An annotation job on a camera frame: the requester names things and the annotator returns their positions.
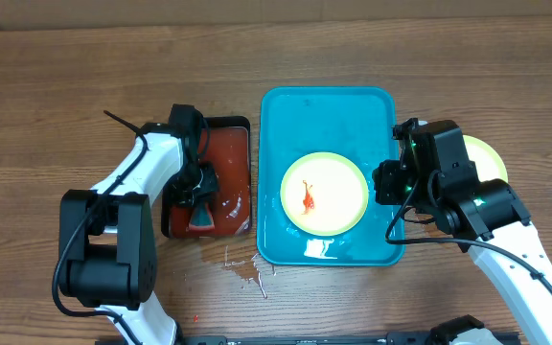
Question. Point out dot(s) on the black tray with red water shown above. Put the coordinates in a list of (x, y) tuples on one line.
[(231, 208)]

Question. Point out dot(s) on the teal plastic tray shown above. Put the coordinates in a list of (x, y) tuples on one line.
[(354, 122)]

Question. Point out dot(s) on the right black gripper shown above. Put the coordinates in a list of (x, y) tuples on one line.
[(387, 181)]

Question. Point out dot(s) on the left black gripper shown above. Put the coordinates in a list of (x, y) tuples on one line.
[(176, 196)]

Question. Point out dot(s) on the green and pink sponge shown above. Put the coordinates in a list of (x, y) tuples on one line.
[(201, 219)]

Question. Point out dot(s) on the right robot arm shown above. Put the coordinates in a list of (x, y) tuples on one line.
[(460, 185)]

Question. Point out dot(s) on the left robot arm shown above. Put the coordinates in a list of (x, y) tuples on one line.
[(107, 260)]

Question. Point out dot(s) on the yellow plate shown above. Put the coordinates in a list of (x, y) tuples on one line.
[(489, 165), (324, 194)]

